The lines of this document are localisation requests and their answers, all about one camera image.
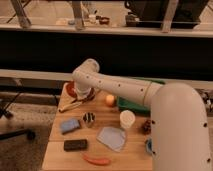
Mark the red bowl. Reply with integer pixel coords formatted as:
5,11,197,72
66,82,77,98

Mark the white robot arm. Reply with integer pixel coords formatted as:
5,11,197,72
72,59,213,171

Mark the small orange ball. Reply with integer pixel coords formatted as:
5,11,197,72
105,95,116,107

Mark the purple bowl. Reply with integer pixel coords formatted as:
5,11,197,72
76,88,95,101

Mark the green plastic tray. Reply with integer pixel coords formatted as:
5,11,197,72
116,77,167,116

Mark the striped black white ball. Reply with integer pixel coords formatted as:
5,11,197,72
83,112,95,128

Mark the white paper cup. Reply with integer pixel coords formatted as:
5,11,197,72
120,110,135,129

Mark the banana toy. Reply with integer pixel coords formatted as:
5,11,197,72
58,102,82,113

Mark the light blue cloth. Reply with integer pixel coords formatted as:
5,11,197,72
97,127,126,152

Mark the blue sponge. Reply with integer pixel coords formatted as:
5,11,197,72
60,119,80,134

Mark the dark red grape bunch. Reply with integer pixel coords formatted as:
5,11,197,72
142,120,151,135

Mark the black rectangular block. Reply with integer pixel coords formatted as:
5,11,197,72
64,139,88,151

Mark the blue cup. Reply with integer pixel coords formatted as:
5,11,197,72
145,139,152,155

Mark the orange carrot toy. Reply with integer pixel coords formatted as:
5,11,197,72
82,154,111,166

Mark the black chair base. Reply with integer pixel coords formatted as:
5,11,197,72
0,93,36,141

